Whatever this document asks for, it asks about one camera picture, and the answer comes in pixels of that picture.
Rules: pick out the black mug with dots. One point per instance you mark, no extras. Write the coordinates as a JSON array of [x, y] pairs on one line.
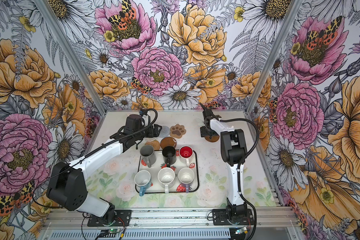
[[169, 156]]

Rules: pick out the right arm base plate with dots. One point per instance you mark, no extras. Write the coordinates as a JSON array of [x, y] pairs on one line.
[[232, 216]]

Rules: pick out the white speckled mug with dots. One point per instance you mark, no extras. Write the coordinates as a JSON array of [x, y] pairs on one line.
[[166, 177]]

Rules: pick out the left aluminium corner post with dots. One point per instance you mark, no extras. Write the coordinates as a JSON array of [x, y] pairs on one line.
[[58, 31]]

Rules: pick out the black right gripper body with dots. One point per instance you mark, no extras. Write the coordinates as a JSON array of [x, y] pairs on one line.
[[207, 131]]

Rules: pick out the cork paw print coaster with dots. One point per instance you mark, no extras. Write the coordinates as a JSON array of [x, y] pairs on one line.
[[177, 131]]

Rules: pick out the white mug red inside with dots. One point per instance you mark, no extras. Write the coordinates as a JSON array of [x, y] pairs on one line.
[[186, 153]]

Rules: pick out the rattan wicker round coaster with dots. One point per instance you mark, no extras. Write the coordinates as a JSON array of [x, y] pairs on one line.
[[155, 144]]

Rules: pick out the grey-blue woven round coaster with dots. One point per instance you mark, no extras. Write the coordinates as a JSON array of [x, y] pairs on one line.
[[165, 132]]

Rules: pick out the blue floral mug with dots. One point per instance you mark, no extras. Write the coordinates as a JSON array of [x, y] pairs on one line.
[[142, 182]]

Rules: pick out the right aluminium corner post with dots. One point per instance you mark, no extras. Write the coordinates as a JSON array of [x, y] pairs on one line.
[[279, 40]]

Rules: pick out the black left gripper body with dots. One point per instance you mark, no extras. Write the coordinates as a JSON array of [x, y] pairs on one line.
[[149, 132]]

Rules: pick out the aluminium corner post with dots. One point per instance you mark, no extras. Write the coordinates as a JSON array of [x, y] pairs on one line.
[[279, 40], [58, 31]]

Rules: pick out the aluminium front rail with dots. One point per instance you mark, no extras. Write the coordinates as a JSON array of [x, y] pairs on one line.
[[266, 217]]

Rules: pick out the plain brown wooden round coaster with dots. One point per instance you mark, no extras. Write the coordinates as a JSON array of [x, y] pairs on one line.
[[212, 139]]

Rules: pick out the scratched brown wooden round coaster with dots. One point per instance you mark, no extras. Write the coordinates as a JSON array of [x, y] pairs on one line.
[[168, 142]]

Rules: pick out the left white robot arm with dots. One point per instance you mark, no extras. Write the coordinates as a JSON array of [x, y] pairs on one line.
[[67, 185]]

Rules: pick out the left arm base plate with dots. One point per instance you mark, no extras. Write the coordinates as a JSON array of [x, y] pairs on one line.
[[117, 218]]

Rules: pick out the grey mug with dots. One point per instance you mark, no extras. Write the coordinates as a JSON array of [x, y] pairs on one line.
[[147, 154]]

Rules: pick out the multicolour woven round coaster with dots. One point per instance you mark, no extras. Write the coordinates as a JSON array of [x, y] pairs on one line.
[[150, 139]]

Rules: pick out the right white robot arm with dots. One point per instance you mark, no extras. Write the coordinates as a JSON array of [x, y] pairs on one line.
[[233, 151]]

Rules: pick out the white strawberry serving tray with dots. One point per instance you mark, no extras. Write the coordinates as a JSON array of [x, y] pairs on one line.
[[156, 187]]

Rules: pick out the white lilac handled mug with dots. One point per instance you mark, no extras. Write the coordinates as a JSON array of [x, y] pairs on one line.
[[186, 176]]

